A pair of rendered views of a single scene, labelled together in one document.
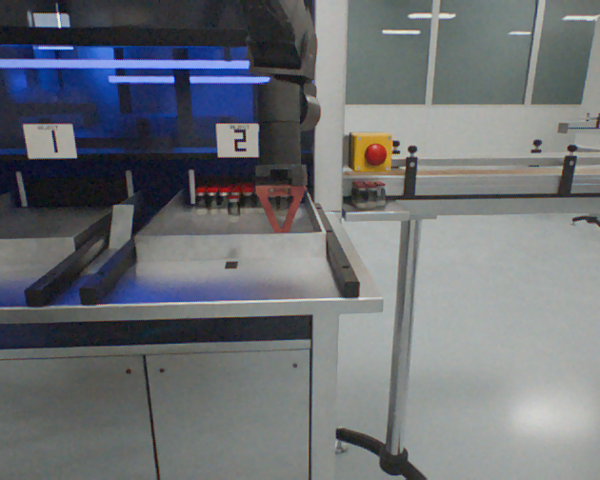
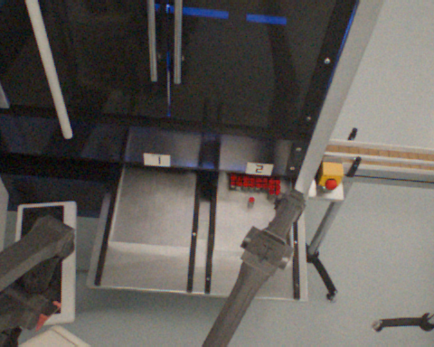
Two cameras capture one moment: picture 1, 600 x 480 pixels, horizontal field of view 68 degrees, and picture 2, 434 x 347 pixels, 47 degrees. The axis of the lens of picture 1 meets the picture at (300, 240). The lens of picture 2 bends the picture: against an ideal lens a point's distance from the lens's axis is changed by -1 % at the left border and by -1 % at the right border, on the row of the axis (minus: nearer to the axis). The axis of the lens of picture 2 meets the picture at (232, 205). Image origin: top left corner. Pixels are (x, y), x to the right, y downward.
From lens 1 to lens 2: 131 cm
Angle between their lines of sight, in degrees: 40
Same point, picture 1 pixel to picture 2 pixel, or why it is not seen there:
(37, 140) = (150, 159)
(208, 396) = not seen: hidden behind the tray
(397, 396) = (319, 237)
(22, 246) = (168, 248)
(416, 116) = not seen: outside the picture
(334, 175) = (306, 184)
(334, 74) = (318, 152)
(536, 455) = (395, 254)
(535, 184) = (427, 177)
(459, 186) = (381, 173)
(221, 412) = not seen: hidden behind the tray
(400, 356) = (325, 223)
